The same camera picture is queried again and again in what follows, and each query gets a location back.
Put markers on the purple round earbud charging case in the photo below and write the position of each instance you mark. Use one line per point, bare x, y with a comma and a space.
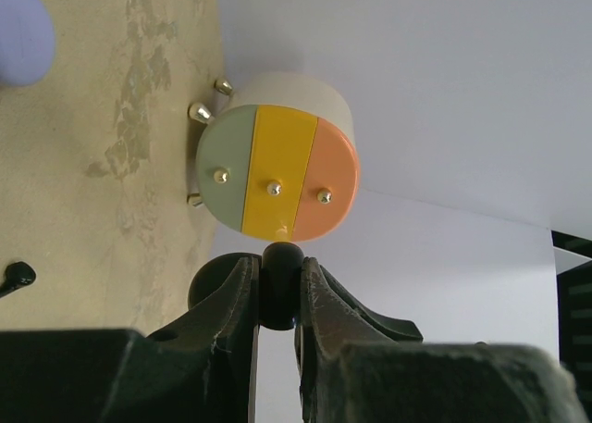
28, 42

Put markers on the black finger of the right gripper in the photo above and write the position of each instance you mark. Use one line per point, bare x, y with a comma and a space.
399, 330

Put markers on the black earbud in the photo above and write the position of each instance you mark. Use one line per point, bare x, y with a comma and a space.
17, 275

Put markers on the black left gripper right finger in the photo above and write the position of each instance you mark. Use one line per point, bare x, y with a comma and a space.
351, 372

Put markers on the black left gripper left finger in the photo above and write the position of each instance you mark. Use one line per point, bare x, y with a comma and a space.
199, 368

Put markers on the cylindrical three-drawer storage box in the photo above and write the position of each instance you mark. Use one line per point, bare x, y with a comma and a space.
278, 162

